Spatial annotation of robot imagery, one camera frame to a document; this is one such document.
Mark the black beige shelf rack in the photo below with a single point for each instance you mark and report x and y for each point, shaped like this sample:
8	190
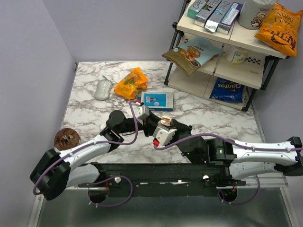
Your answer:
255	73

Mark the beige small earbud case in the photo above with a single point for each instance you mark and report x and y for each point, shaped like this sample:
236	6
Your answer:
166	120

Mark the blue gold chips bag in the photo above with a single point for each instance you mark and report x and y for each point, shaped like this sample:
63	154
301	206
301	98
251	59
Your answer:
190	56

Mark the silver RO box middle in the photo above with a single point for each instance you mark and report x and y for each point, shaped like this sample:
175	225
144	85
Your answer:
216	17

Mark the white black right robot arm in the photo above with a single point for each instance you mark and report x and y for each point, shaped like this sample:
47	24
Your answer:
235	160

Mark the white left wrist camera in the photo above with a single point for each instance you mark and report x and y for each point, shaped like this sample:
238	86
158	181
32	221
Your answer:
142	112

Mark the purple blue box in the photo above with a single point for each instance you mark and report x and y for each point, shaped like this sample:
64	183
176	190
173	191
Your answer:
229	18

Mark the white popcorn tub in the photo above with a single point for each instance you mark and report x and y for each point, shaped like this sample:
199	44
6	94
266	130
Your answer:
254	12

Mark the white yellow cup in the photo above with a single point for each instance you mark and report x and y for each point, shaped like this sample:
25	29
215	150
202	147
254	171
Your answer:
236	55

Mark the blue Doritos bag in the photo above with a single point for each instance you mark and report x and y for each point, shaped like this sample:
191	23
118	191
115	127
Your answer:
227	91

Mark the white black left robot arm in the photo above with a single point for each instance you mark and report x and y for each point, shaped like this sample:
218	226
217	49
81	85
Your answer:
58	170

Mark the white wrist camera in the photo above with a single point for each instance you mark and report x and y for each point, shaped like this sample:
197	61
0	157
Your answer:
142	112
163	135

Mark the orange honey dijon chips bag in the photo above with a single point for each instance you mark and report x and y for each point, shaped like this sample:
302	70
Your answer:
280	30

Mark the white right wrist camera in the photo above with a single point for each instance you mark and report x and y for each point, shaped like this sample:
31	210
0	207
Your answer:
163	135

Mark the green RO box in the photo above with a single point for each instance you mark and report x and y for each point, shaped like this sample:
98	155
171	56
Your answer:
194	9

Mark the blue Harry's razor box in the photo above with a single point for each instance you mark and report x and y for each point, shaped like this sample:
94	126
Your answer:
158	101

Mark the brown paper cupcake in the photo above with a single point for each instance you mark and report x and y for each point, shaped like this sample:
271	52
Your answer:
66	138

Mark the silver ro box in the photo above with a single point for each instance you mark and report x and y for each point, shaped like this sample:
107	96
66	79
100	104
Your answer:
206	11
216	17

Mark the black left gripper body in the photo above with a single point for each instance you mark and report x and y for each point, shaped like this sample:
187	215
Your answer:
146	126

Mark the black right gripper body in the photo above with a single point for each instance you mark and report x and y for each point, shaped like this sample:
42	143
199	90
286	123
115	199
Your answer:
181	130

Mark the orange candy bag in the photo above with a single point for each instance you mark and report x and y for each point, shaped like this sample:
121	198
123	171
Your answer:
132	85

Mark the silver RO box left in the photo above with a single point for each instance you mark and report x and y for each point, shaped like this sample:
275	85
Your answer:
206	11

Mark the grey glitter pouch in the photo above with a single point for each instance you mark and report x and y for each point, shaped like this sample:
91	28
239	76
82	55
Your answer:
103	89

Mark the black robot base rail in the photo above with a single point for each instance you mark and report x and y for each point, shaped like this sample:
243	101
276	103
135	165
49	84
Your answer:
161	180

